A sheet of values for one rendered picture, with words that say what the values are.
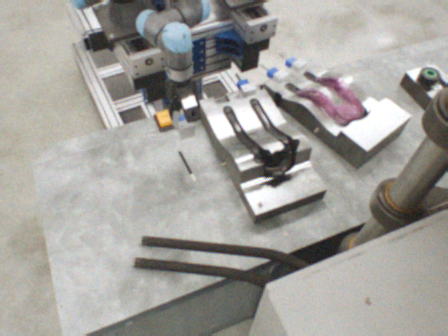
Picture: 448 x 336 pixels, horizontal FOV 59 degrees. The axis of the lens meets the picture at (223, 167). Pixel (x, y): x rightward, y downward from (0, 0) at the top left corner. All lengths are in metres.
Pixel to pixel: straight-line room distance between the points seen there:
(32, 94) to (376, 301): 2.75
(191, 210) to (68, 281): 0.42
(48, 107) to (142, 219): 1.72
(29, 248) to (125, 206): 1.05
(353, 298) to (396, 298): 0.05
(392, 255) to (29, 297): 1.88
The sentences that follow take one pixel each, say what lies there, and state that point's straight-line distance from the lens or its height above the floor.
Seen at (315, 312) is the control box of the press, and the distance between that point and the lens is 0.52.
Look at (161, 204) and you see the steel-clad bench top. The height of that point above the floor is 0.80.
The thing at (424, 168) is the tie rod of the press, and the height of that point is 1.42.
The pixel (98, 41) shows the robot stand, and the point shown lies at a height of 0.92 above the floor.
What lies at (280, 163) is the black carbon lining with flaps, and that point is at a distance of 1.35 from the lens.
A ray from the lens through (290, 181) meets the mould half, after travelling 1.34.
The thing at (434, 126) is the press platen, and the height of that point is 1.52.
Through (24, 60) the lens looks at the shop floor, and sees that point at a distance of 3.33.
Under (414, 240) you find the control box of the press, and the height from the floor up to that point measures 1.47.
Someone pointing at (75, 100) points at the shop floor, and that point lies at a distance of 2.90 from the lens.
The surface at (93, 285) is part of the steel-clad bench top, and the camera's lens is 1.26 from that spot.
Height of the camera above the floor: 1.95
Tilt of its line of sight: 54 degrees down
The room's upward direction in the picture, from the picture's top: 3 degrees clockwise
